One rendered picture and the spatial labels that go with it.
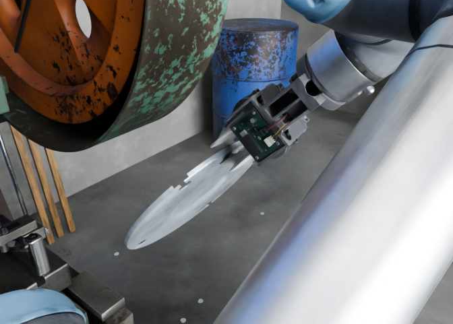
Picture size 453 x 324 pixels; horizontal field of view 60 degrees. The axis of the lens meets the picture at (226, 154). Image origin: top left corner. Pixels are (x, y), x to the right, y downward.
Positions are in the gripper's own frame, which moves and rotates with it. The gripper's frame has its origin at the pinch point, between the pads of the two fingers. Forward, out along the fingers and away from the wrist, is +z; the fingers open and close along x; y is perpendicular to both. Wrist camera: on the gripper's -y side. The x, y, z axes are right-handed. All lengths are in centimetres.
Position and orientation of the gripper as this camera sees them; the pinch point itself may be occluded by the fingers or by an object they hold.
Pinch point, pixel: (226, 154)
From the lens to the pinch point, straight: 58.7
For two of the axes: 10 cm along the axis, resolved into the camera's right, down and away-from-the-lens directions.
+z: -6.1, 4.7, 6.3
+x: 6.1, 7.9, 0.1
